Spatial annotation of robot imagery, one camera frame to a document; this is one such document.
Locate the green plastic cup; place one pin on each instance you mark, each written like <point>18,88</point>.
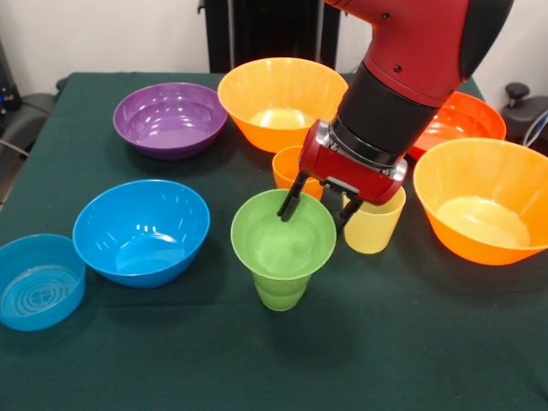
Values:
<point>280,295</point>

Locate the green plastic bowl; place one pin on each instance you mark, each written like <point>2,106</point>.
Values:
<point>282,244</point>

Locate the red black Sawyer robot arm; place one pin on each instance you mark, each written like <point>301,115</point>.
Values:
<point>406,64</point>

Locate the yellow plastic cup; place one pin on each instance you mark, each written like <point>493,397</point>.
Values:
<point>372,231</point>

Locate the round blue plastic bowl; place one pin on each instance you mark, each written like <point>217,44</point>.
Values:
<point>141,240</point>

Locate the red plastic bowl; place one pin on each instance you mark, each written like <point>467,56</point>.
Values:
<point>471,124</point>

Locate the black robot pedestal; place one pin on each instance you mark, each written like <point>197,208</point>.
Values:
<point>274,34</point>

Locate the dark green tablecloth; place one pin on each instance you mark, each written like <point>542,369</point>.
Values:
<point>342,342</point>

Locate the black computer case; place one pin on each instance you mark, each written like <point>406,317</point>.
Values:
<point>6,85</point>

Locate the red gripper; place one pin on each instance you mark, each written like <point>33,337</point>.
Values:
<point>351,175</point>

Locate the black chair with knob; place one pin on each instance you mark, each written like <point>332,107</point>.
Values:
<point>526,111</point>

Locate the shallow translucent blue bowl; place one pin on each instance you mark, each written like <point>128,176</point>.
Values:
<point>38,291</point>

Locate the black office chair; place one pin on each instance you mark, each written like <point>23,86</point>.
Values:
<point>30,107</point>

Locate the large orange plastic bowl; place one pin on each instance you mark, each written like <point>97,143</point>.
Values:
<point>479,214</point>
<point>274,94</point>

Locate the orange plastic cup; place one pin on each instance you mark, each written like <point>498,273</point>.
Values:
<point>284,169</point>

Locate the purple plastic bowl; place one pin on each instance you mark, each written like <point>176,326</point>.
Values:
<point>171,124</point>

